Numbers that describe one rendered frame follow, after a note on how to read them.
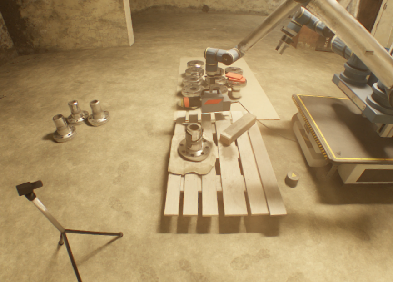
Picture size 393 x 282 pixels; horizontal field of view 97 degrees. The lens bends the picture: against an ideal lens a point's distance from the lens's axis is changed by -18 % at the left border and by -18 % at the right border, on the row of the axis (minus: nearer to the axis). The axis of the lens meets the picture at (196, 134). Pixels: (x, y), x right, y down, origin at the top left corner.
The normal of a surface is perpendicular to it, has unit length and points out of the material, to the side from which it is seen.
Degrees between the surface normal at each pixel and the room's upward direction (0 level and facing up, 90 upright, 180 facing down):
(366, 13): 90
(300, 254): 0
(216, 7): 90
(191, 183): 0
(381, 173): 90
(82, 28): 90
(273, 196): 0
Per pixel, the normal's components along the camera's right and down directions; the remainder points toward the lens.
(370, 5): 0.00, 0.63
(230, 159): 0.00, -0.77
